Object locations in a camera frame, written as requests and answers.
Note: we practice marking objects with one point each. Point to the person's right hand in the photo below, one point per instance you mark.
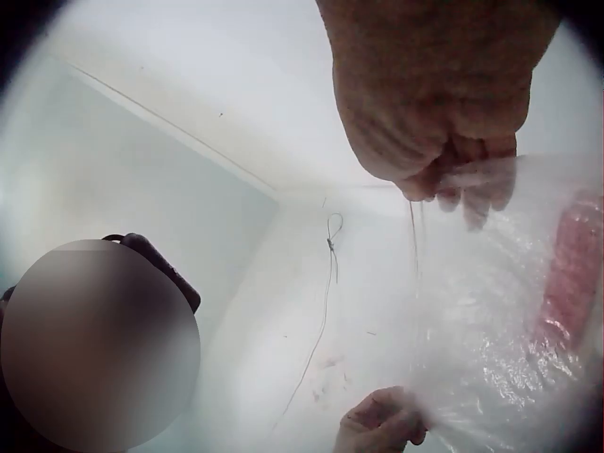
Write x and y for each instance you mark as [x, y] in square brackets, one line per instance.
[424, 85]

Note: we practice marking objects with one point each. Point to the person's left hand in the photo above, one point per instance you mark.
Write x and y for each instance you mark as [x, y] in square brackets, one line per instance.
[377, 420]

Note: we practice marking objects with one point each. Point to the person's right fingers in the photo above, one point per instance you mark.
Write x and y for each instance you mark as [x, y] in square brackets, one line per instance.
[465, 188]

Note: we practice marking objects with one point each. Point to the person's left fingers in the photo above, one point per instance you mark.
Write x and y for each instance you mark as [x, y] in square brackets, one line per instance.
[401, 415]

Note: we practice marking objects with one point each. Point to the clear plastic bag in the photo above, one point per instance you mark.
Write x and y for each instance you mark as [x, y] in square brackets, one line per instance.
[500, 321]

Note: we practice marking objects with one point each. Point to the red meat piece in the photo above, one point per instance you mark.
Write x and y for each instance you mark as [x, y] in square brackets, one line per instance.
[568, 278]

